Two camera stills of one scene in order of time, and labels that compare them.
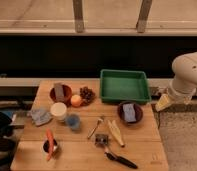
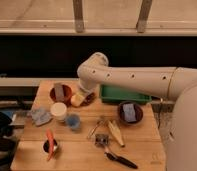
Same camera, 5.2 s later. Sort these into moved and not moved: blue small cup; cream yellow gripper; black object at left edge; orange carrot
Moved: cream yellow gripper
Not moved: orange carrot; black object at left edge; blue small cup
